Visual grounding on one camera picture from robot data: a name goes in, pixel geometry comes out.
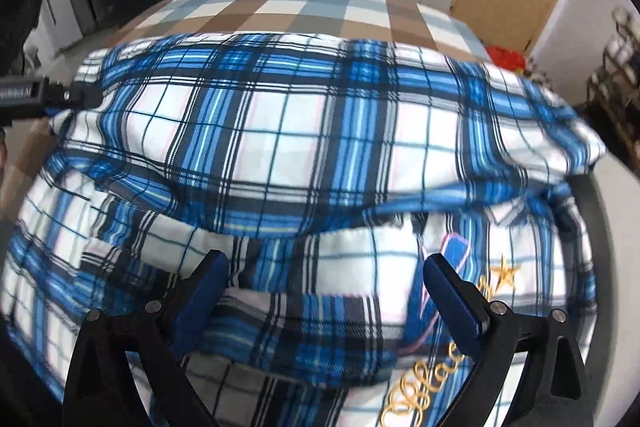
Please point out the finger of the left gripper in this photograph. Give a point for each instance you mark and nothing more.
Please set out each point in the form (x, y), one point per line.
(31, 97)

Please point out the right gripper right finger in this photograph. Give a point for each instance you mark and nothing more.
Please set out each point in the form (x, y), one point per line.
(553, 388)

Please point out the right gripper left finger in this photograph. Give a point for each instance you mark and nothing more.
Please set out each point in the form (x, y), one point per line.
(100, 388)

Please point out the blue white plaid garment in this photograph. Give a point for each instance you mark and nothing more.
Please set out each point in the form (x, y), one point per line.
(324, 327)

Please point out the wooden shoe rack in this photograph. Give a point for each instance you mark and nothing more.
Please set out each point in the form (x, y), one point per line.
(615, 83)

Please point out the red plastic bag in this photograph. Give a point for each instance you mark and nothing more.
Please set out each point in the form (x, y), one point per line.
(507, 59)

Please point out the brown blue checkered bed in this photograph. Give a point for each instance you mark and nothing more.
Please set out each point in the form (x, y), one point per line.
(300, 14)

